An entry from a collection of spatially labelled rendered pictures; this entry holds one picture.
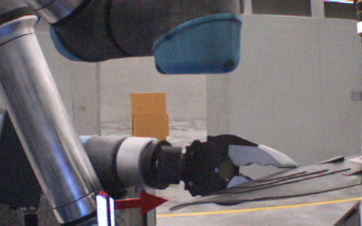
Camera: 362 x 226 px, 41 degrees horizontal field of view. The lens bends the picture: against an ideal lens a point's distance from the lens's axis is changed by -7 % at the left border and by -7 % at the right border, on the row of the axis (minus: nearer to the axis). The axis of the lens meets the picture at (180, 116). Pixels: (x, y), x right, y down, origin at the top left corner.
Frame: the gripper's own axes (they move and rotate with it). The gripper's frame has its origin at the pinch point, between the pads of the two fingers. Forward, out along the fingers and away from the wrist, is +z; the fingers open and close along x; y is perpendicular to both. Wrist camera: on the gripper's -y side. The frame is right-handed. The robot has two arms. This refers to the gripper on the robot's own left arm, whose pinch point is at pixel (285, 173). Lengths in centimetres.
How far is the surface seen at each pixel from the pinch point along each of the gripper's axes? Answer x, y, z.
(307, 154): 14, 619, -159
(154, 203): 2.3, -20.0, -6.5
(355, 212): 6.6, 15.3, 7.4
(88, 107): -28, 309, -282
